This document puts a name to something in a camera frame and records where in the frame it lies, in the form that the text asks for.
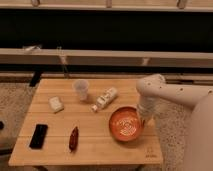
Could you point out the wooden table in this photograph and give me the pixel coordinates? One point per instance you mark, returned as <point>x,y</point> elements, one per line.
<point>95,144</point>

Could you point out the orange ceramic bowl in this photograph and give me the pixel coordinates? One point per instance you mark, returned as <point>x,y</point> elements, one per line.
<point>125,124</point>

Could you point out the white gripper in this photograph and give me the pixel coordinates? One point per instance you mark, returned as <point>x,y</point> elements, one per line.
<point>145,108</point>

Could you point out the black rectangular remote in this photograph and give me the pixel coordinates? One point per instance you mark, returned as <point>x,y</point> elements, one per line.
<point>38,136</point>

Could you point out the clear plastic cup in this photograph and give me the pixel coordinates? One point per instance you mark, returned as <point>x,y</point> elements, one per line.
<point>81,87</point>

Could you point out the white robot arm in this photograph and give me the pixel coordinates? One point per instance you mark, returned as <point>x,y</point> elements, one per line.
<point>198,153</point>

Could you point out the grey metal rail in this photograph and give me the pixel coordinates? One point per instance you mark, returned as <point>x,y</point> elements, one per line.
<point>105,57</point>

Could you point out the small white box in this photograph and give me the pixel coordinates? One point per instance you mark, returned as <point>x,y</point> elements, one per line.
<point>56,104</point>

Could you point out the white plastic bottle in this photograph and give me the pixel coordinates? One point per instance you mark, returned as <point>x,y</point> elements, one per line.
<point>105,99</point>

